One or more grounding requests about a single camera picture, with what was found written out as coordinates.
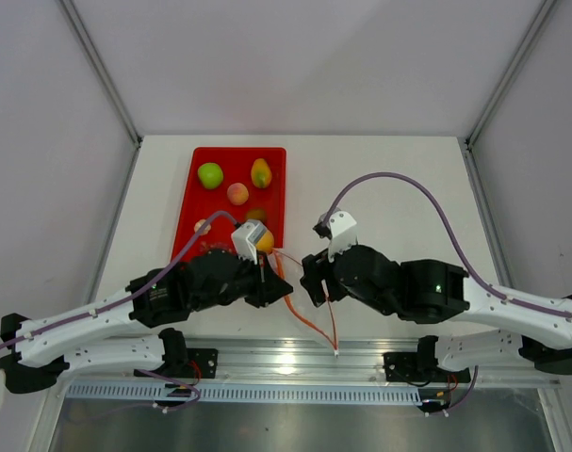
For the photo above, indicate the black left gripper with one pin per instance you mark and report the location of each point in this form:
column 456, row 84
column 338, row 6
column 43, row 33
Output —
column 268, row 289

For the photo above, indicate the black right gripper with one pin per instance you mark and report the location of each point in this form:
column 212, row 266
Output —
column 316, row 267

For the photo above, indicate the orange yellow fruit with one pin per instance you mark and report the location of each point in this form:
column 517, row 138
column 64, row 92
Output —
column 266, row 242

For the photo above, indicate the clear zip top bag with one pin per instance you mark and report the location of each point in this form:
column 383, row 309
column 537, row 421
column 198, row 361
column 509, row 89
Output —
column 317, row 324

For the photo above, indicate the garlic bulb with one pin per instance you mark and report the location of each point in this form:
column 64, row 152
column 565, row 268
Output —
column 202, row 227

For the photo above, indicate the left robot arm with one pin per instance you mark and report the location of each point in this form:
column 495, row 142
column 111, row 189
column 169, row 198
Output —
column 134, row 329

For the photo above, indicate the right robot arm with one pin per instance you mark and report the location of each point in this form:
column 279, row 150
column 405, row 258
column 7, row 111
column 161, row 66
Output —
column 429, row 292

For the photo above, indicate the brown kiwi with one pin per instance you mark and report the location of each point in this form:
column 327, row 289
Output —
column 258, row 214

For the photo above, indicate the red grape bunch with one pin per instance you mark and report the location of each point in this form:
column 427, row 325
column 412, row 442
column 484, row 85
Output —
column 207, row 246

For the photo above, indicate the pink peach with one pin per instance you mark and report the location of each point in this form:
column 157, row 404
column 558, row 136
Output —
column 237, row 194

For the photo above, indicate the red plastic tray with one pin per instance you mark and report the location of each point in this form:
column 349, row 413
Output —
column 236, row 164

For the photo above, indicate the yellow green mango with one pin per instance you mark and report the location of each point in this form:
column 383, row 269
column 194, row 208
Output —
column 261, row 174

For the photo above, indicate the green apple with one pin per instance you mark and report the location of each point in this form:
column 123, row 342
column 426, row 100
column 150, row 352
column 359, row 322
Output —
column 210, row 175

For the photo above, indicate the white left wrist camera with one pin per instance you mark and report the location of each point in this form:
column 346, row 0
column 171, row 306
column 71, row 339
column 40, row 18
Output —
column 245, row 238

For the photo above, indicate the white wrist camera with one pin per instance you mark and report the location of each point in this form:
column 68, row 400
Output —
column 245, row 238
column 340, row 228

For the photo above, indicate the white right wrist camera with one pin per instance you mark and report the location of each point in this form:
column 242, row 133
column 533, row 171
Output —
column 340, row 228

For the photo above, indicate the aluminium front rail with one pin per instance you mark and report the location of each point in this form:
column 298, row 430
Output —
column 249, row 361

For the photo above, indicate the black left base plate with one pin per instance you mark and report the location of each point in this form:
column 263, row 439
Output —
column 202, row 364

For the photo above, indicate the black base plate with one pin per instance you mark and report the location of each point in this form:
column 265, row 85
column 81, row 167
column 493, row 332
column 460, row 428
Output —
column 408, row 367
column 202, row 364

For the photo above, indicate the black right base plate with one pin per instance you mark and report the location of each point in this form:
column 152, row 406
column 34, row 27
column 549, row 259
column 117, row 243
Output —
column 408, row 367

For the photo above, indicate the white slotted cable duct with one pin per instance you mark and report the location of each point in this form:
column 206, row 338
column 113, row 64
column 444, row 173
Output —
column 245, row 393

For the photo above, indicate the left aluminium frame post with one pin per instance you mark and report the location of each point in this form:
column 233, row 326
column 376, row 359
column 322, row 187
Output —
column 91, row 53

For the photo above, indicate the aluminium frame post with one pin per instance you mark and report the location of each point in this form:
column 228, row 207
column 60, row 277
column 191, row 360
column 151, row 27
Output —
column 91, row 53
column 520, row 56

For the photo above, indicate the right aluminium frame post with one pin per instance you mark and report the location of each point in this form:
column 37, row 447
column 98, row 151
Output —
column 520, row 56

